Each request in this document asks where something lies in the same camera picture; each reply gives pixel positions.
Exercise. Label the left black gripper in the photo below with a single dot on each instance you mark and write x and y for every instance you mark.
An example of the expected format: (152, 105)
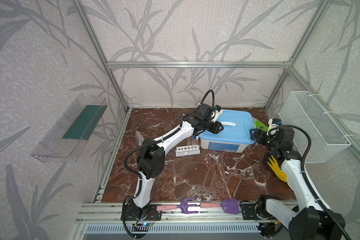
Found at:
(214, 126)

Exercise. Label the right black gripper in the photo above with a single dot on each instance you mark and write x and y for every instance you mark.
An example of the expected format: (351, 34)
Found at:
(260, 136)

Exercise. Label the white plastic storage bin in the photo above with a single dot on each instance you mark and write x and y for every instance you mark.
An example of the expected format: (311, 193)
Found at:
(225, 146)

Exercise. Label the blue plastic bin lid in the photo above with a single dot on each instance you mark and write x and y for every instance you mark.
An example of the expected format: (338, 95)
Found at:
(237, 126)

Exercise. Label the white test tube rack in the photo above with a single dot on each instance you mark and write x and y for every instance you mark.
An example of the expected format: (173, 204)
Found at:
(187, 151)

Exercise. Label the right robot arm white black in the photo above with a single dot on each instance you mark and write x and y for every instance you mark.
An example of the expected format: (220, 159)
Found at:
(314, 219)

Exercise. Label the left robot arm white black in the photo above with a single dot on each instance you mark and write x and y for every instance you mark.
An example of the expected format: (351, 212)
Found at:
(147, 161)

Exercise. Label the green black work glove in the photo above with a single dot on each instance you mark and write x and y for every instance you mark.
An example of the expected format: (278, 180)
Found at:
(259, 125)

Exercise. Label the yellow black work glove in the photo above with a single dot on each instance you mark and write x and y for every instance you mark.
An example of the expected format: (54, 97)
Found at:
(275, 168)

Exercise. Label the metal garden trowel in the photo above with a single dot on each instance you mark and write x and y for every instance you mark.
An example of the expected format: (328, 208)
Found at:
(139, 138)

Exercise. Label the green mat in shelf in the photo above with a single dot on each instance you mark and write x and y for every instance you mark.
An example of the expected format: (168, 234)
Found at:
(85, 123)

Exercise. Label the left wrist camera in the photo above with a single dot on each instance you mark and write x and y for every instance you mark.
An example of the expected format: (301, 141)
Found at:
(216, 113)

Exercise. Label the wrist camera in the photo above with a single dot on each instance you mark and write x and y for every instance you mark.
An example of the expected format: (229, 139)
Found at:
(216, 113)
(273, 125)

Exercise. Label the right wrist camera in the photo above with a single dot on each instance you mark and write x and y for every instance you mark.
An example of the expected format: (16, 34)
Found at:
(273, 125)

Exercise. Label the white wire mesh basket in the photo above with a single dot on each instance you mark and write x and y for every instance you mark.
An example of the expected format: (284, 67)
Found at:
(302, 110)

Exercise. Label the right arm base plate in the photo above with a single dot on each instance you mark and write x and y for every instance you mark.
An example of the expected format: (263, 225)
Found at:
(251, 213)

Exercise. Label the purple garden spade pink handle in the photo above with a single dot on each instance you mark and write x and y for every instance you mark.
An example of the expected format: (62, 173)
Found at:
(230, 206)

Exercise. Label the purple garden fork pink handle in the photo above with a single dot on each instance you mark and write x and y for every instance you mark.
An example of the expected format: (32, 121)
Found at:
(183, 206)

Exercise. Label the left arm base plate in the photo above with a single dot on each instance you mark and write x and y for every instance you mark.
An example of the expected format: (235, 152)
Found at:
(149, 213)

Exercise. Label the clear acrylic wall shelf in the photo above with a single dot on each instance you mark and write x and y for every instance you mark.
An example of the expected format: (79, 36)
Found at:
(53, 148)

